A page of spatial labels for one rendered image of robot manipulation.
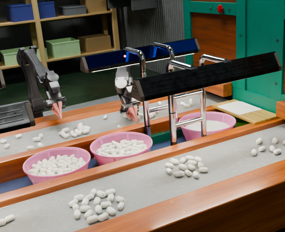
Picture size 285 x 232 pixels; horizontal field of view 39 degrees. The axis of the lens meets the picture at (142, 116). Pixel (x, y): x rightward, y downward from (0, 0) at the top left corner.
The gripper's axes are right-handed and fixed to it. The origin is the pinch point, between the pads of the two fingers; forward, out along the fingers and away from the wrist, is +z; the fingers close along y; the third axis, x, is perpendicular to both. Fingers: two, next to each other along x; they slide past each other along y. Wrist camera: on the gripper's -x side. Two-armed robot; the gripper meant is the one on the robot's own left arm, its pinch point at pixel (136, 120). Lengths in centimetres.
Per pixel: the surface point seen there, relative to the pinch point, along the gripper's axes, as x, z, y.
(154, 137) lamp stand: -5.2, 13.7, 2.6
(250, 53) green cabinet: -33, -4, 56
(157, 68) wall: 292, -232, 207
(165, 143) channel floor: -4.7, 18.2, 6.6
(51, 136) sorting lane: 8.7, -7.8, -40.2
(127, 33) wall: 316, -330, 202
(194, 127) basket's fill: -11.4, 16.8, 20.5
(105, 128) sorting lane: 4.4, -2.5, -14.8
